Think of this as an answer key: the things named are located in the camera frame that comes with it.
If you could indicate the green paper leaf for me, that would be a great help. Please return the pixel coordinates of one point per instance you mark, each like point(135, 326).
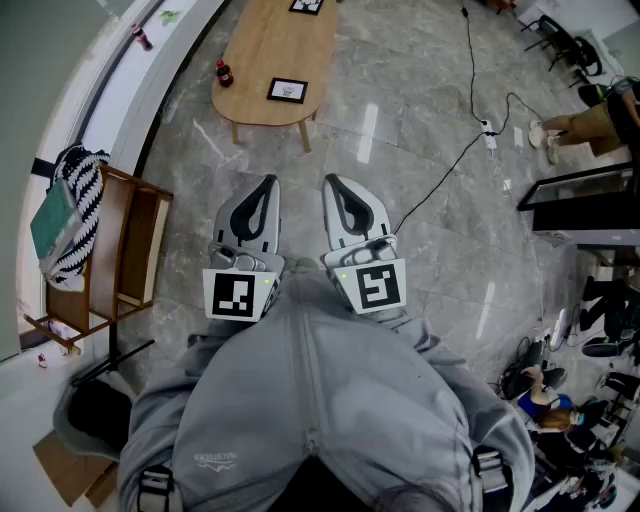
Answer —
point(170, 17)

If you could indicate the white power strip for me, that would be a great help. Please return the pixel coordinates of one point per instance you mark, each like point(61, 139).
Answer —
point(489, 135)

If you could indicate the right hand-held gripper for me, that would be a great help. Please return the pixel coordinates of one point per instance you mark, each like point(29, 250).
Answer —
point(375, 285)

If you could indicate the white desk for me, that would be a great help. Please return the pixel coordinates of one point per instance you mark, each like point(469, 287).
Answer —
point(590, 15)

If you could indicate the person's left forearm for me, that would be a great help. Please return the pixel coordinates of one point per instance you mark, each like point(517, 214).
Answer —
point(220, 340)

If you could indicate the person's grey hoodie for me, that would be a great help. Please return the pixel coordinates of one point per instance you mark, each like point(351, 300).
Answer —
point(325, 400)

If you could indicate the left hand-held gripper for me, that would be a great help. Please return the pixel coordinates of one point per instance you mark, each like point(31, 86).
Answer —
point(230, 295)

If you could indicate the cola bottle red label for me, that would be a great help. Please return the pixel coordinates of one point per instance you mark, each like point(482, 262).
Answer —
point(225, 75)
point(142, 37)

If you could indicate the black green bag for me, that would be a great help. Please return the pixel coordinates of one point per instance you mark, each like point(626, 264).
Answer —
point(595, 93)

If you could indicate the person's speckled shoe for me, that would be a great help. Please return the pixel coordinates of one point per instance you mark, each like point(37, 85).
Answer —
point(300, 265)
point(312, 264)

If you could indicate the person's right forearm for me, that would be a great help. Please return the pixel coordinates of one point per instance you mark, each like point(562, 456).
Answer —
point(410, 335)

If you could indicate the black framed screen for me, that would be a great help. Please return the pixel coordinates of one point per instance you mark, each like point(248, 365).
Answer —
point(575, 192)

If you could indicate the orange sofa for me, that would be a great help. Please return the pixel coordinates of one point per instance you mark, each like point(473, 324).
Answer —
point(500, 4)

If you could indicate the small black picture frame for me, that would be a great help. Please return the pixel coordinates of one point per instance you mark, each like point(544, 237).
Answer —
point(287, 91)

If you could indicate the black metal chair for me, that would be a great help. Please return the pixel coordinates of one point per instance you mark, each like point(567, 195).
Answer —
point(585, 57)
point(550, 35)

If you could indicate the black tripod stand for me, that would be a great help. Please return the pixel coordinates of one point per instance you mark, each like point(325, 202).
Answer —
point(115, 357)

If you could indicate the green box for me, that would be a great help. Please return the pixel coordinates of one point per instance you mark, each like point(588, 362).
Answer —
point(52, 220)

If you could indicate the wooden side shelf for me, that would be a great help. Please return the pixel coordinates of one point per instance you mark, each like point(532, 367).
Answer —
point(135, 235)

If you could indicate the person's left speckled shoe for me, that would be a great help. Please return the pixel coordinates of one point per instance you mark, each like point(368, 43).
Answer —
point(300, 265)

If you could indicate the wooden coffee table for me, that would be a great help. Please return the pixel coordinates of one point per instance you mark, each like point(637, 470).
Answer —
point(270, 45)

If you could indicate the small pink object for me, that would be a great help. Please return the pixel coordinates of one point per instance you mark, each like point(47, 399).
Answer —
point(42, 361)

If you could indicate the white window sill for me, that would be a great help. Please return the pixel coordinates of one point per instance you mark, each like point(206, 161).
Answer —
point(115, 90)

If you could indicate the person's right speckled shoe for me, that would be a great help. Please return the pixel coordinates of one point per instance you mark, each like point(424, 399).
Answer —
point(312, 264)

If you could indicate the deer picture frame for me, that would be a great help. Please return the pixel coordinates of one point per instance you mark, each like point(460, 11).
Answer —
point(305, 5)

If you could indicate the grey bin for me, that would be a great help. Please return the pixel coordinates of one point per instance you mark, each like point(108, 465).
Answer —
point(95, 420)

